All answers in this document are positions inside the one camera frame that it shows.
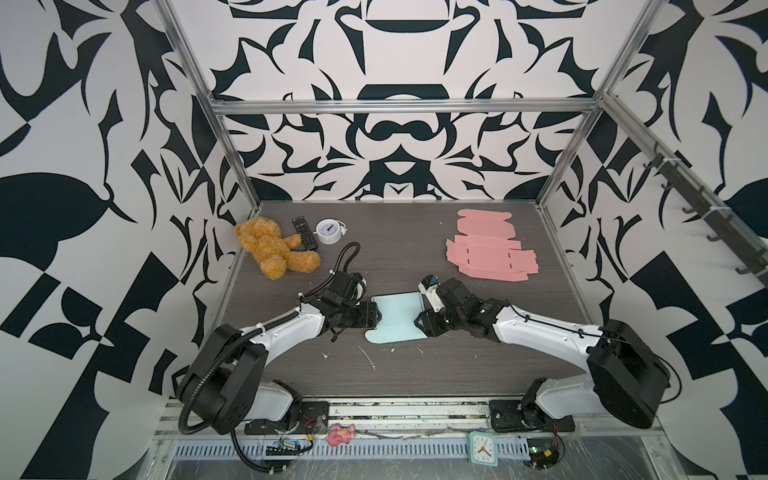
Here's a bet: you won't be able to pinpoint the light blue paper box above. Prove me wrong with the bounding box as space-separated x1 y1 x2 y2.
365 292 426 344

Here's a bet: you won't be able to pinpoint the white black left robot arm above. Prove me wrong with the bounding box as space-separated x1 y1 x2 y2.
175 242 381 475

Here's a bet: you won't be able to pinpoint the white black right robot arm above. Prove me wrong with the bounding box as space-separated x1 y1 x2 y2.
414 276 676 433

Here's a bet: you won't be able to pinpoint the pink flat paper boxes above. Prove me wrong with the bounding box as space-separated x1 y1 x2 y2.
446 209 539 282

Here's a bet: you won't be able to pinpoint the black remote control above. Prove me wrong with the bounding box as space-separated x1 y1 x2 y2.
292 216 318 251

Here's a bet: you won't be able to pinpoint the white round alarm clock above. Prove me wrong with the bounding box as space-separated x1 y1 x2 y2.
315 219 347 245

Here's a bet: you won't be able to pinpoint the brown teddy bear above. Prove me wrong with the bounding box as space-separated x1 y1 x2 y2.
234 217 322 280

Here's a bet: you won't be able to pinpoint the pink small toy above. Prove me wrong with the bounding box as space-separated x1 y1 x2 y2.
325 424 355 447

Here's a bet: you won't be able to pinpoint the green square clock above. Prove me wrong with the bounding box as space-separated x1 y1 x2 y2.
467 431 498 467

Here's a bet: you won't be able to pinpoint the small electronics board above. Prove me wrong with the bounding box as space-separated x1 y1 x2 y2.
525 435 565 470

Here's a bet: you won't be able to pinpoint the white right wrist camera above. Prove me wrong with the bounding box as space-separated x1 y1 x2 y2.
418 275 445 313

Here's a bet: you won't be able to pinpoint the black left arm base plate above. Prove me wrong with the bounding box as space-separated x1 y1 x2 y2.
244 400 330 436

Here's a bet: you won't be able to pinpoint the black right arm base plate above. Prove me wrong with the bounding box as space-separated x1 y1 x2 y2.
488 399 576 433

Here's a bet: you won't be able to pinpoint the white slotted cable duct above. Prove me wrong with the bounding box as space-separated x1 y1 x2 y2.
172 437 530 461

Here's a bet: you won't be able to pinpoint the black wall hook rail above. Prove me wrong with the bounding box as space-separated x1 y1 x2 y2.
643 140 768 289

